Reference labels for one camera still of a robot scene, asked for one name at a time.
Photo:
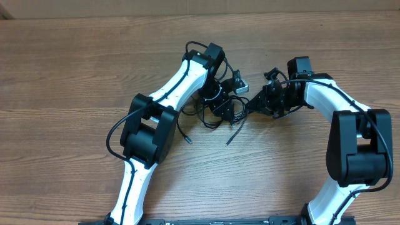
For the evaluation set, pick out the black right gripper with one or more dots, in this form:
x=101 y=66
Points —
x=263 y=100

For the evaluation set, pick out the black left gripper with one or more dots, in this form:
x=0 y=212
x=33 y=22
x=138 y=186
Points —
x=224 y=103

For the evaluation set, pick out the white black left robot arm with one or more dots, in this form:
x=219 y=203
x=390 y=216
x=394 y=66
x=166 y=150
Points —
x=150 y=125

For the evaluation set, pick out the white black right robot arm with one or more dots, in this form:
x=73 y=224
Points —
x=359 y=155

